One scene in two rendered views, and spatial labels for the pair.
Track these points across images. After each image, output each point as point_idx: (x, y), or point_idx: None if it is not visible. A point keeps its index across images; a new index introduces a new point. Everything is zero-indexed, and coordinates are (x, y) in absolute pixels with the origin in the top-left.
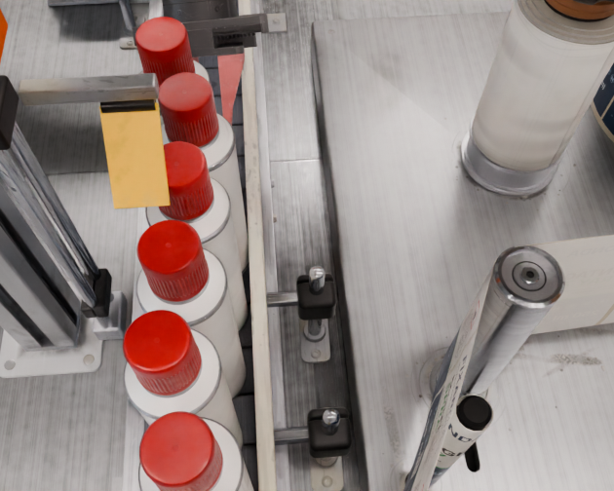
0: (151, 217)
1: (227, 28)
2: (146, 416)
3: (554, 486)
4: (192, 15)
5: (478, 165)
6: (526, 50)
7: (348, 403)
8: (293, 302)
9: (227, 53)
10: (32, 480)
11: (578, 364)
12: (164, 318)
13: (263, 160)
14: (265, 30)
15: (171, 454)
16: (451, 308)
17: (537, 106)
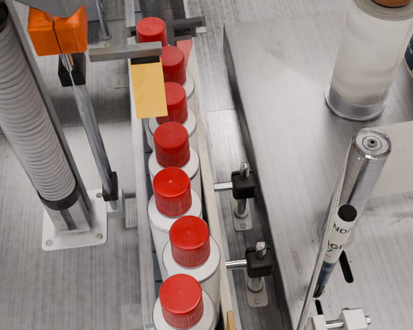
0: (152, 128)
1: (181, 25)
2: (162, 232)
3: (400, 288)
4: (160, 18)
5: (336, 103)
6: (360, 27)
7: None
8: (230, 188)
9: (182, 39)
10: (71, 310)
11: (409, 217)
12: (174, 170)
13: (201, 109)
14: (204, 25)
15: (186, 235)
16: (327, 189)
17: (370, 61)
